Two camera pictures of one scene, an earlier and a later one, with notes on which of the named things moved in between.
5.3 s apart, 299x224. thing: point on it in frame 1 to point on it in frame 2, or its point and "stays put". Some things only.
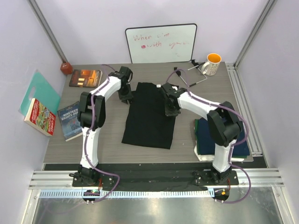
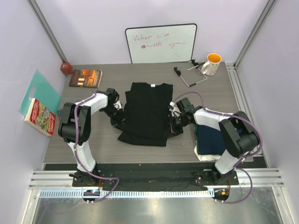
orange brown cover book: (86, 78) stays put
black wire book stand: (196, 66) stays put
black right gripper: (171, 113) to (173, 129)
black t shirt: (146, 123) stays put
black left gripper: (128, 97) to (120, 119)
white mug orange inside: (211, 66) stays put
